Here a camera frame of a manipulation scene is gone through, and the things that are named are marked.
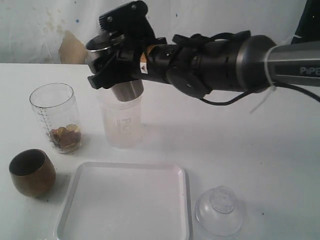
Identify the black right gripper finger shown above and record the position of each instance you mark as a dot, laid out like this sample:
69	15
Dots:
127	72
107	62

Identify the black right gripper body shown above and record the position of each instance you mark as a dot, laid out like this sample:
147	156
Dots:
156	56

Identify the stainless steel tumbler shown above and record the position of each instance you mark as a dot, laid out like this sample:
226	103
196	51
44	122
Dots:
126	91

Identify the clear graduated shaker cup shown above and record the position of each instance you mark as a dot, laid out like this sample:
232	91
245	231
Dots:
55	106

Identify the coins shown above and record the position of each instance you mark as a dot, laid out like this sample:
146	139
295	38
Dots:
66	138

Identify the brown wooden cup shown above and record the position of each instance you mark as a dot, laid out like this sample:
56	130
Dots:
32	172

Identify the clear shaker strainer lid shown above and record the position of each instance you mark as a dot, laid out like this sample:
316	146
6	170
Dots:
219	213

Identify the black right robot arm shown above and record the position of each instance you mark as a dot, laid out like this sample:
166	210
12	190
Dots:
198	65

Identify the frosted plastic container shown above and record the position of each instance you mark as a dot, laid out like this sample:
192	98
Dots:
121	120

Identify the white plastic tray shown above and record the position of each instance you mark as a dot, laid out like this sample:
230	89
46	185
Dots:
125	201

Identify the dark object right background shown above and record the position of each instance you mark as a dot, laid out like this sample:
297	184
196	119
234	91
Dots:
308	29

